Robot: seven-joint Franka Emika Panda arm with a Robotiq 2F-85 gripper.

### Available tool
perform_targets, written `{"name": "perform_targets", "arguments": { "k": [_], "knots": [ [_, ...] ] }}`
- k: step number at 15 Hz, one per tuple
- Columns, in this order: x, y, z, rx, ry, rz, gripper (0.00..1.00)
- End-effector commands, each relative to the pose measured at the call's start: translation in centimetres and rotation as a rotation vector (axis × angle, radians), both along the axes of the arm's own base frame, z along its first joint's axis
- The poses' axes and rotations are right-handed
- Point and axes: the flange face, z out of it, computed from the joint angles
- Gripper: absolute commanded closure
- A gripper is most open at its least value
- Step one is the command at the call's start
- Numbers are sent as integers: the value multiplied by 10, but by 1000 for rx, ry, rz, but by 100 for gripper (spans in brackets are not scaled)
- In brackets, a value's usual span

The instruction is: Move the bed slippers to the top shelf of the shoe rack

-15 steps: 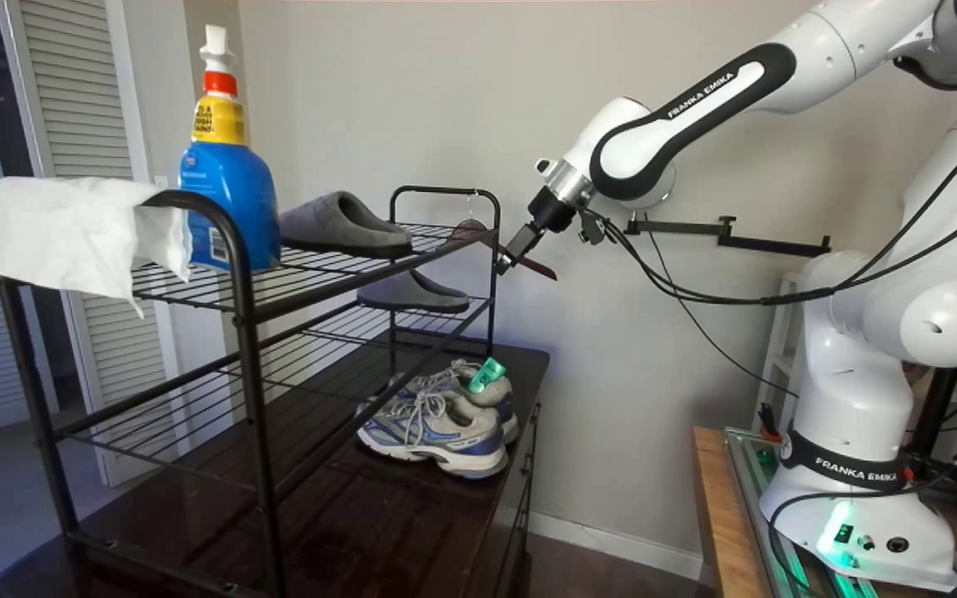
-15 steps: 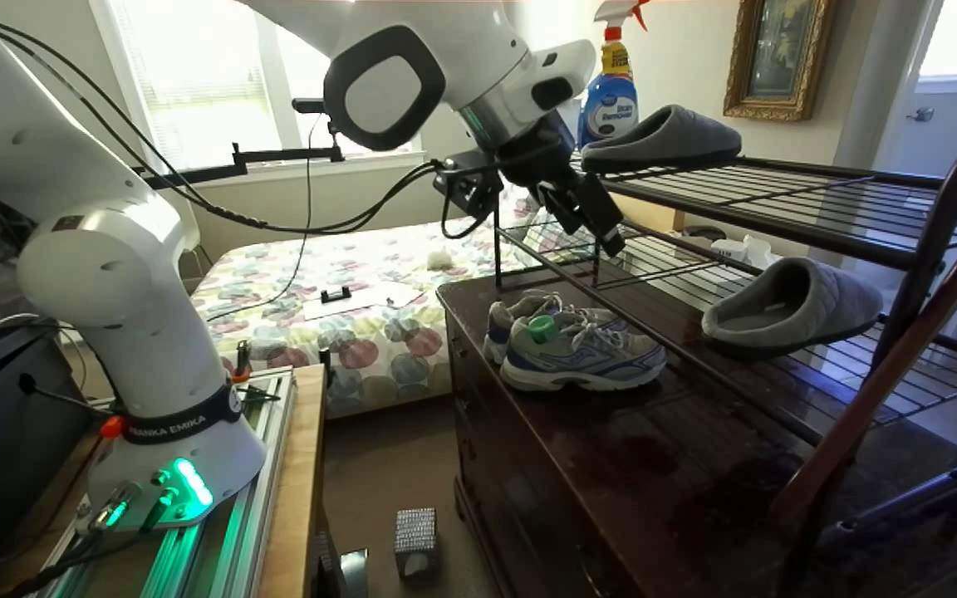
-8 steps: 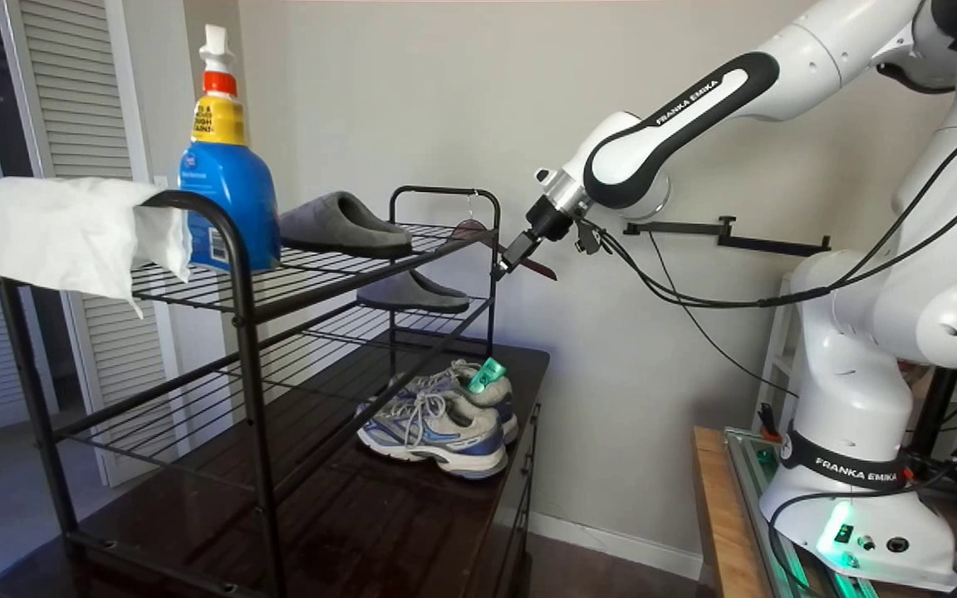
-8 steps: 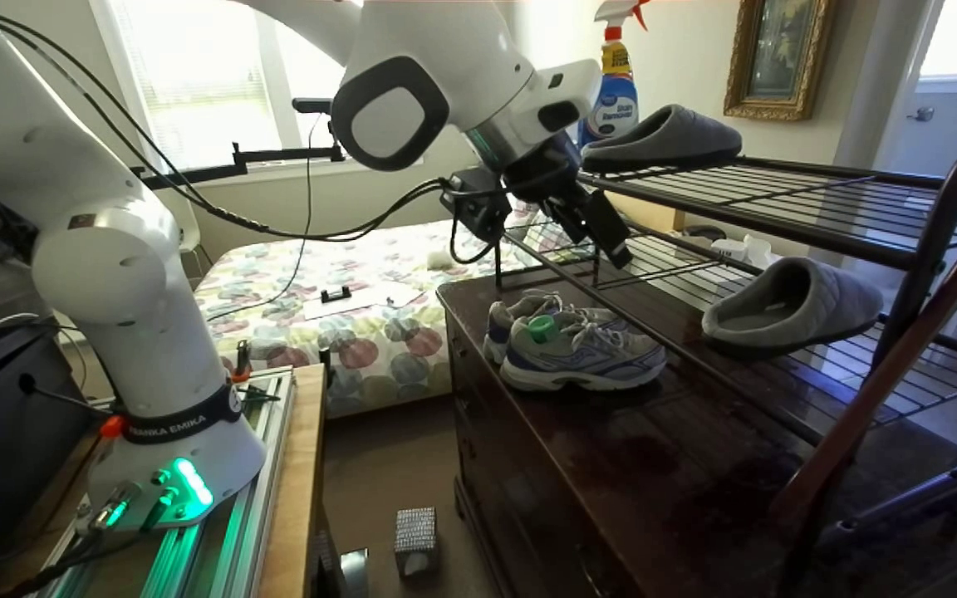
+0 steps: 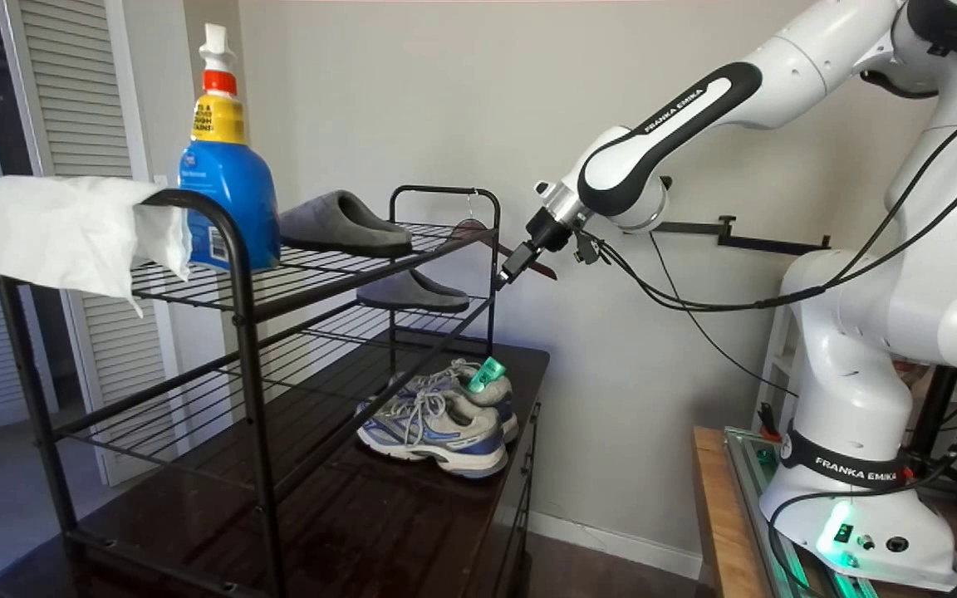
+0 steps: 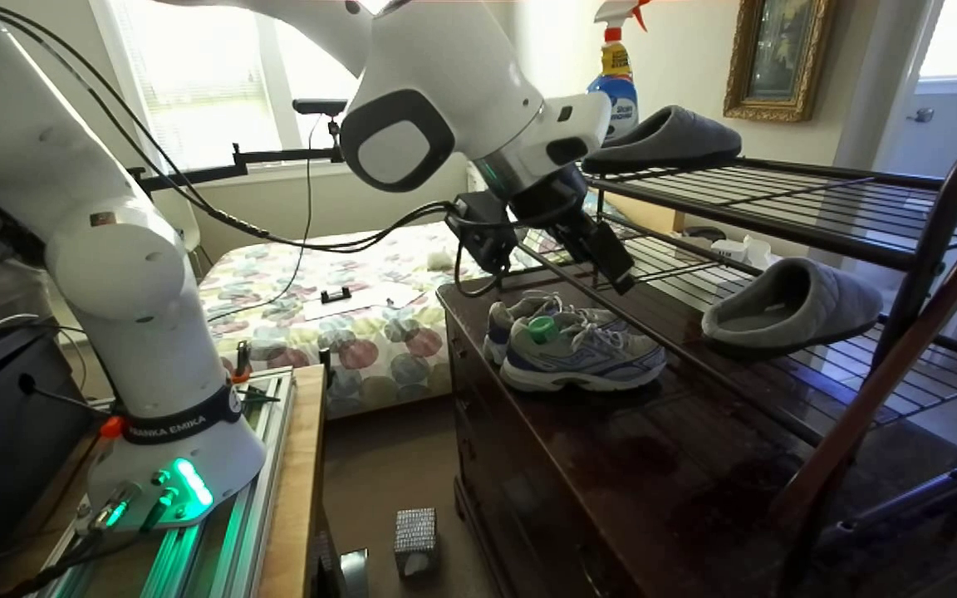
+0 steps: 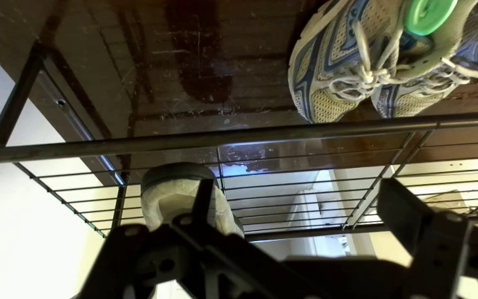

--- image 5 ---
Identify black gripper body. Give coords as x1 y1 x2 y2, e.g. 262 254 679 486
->
518 203 573 261

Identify grey bed slipper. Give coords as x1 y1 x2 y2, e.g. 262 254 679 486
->
356 267 470 313
277 189 416 261

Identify black metal shoe rack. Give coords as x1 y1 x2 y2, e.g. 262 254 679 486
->
0 179 505 598

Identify green clip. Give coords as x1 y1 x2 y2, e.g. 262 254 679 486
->
466 357 508 401

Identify grey blue sneaker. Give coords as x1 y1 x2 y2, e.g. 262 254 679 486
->
356 386 512 482
391 357 521 447

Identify blue spray bottle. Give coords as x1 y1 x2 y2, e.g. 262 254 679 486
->
176 22 282 275

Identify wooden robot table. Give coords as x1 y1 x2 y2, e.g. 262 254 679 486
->
692 426 775 598

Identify black vertical pole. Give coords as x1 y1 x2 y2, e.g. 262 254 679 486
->
906 361 957 458

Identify white folded cloth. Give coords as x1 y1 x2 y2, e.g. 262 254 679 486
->
0 172 193 317

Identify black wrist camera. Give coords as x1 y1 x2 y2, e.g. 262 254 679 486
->
572 225 605 271

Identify thin black camera cable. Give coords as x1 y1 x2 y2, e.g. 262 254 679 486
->
641 230 803 401

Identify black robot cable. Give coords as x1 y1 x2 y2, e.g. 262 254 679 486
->
588 93 957 319

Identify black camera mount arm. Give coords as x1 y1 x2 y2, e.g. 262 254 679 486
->
654 214 837 261

